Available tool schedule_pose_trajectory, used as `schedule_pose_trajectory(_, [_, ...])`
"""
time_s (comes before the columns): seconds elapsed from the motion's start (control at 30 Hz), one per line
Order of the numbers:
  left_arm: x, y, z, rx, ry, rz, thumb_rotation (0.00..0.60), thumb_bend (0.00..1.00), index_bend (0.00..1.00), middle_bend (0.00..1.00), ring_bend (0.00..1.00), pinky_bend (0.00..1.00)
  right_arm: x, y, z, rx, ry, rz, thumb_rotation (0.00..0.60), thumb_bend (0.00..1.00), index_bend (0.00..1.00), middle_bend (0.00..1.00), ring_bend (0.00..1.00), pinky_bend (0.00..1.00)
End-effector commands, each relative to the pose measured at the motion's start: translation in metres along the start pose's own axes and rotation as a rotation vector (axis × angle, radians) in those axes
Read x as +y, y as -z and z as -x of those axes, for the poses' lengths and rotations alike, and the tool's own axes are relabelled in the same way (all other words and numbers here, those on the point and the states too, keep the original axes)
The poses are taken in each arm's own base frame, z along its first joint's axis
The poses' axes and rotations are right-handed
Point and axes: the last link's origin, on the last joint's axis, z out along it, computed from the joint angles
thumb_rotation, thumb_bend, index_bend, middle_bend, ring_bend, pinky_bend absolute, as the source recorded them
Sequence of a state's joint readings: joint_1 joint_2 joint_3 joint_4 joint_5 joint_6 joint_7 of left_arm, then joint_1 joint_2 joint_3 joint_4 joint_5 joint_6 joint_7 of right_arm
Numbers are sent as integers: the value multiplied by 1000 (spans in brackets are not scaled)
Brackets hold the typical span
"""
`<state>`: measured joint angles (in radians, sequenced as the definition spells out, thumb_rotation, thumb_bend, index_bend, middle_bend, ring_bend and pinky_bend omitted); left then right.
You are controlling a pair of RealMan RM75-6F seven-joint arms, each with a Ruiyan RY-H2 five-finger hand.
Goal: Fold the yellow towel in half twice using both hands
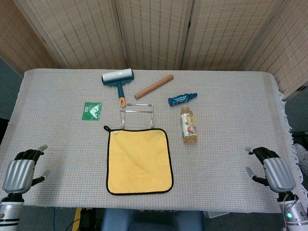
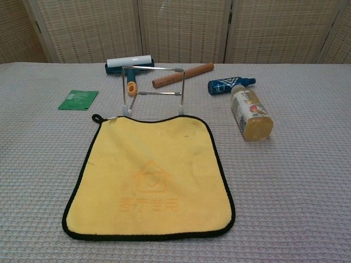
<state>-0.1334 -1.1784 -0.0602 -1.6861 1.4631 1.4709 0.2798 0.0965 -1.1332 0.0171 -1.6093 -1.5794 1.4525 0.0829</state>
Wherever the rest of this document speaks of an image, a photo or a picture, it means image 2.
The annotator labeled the clear bottle with yellow liquid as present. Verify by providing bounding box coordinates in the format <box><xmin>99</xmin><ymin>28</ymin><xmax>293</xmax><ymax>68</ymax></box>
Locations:
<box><xmin>229</xmin><ymin>84</ymin><xmax>274</xmax><ymax>142</ymax></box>

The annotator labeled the grey woven tablecloth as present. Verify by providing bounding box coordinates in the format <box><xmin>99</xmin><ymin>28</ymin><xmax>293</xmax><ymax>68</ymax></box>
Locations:
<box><xmin>0</xmin><ymin>62</ymin><xmax>351</xmax><ymax>263</ymax></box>

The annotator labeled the green packet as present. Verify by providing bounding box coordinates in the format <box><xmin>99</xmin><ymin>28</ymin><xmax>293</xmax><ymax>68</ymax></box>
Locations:
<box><xmin>58</xmin><ymin>89</ymin><xmax>99</xmax><ymax>111</ymax></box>

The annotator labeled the blue spray bottle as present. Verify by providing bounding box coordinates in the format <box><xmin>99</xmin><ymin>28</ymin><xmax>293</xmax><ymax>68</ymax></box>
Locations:
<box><xmin>207</xmin><ymin>77</ymin><xmax>257</xmax><ymax>96</ymax></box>

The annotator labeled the yellow cloth with black trim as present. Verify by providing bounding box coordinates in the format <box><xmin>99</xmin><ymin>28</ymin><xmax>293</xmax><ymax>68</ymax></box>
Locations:
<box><xmin>61</xmin><ymin>113</ymin><xmax>236</xmax><ymax>242</ymax></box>

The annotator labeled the metal wire rack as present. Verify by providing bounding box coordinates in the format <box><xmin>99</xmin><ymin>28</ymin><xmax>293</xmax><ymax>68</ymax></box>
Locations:
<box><xmin>120</xmin><ymin>65</ymin><xmax>187</xmax><ymax>117</ymax></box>

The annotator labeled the wooden rolling pin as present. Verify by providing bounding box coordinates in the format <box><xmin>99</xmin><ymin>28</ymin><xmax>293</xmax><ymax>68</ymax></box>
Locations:
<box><xmin>152</xmin><ymin>62</ymin><xmax>215</xmax><ymax>89</ymax></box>

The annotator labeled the woven folding screen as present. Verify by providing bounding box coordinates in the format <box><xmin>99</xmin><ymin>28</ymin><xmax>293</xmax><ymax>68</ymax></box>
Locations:
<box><xmin>0</xmin><ymin>0</ymin><xmax>351</xmax><ymax>65</ymax></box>

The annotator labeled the teal lint roller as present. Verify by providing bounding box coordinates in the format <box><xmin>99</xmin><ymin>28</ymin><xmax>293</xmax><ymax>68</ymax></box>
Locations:
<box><xmin>105</xmin><ymin>54</ymin><xmax>155</xmax><ymax>96</ymax></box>

